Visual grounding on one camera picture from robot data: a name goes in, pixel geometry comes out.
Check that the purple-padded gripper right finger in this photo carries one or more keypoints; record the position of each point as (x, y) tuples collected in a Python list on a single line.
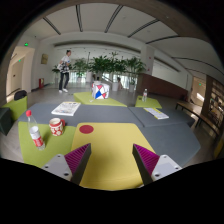
[(153, 167)]

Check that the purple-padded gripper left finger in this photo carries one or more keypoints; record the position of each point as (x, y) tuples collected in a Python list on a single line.
[(71, 166)]

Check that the distant clear water bottle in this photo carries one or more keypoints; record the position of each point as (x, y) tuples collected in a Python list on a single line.
[(144, 97)]

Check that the round red coaster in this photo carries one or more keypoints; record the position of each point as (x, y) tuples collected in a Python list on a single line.
[(86, 129)]

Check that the red and white patterned mug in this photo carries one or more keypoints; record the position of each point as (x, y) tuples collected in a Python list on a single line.
[(57, 126)]

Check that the clear bottle with red cap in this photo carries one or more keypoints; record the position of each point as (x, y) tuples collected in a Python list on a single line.
[(34, 131)]

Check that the yellow booklet on grey table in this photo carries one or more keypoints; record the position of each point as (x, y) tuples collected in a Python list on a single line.
[(156, 113)]

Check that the magazine on grey table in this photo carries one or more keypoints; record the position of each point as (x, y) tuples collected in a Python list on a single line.
[(66, 109)]

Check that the wooden bench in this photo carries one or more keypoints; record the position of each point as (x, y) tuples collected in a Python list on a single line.
[(194, 109)]

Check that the green armchair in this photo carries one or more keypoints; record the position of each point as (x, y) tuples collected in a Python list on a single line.
[(17, 107)]

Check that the white red blue polyhedron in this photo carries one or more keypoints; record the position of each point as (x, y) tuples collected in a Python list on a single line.
[(100, 90)]

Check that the black backpack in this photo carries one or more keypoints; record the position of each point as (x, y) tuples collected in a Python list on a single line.
[(20, 94)]

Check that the red fire extinguisher box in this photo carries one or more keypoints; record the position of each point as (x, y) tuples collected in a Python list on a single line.
[(41, 83)]

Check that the person in white shirt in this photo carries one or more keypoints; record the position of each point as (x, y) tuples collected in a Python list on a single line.
[(64, 69)]

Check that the green potted plants row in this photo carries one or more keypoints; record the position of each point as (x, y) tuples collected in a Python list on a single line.
[(101, 65)]

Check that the framed wall picture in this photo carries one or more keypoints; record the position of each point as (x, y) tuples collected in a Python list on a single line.
[(44, 59)]

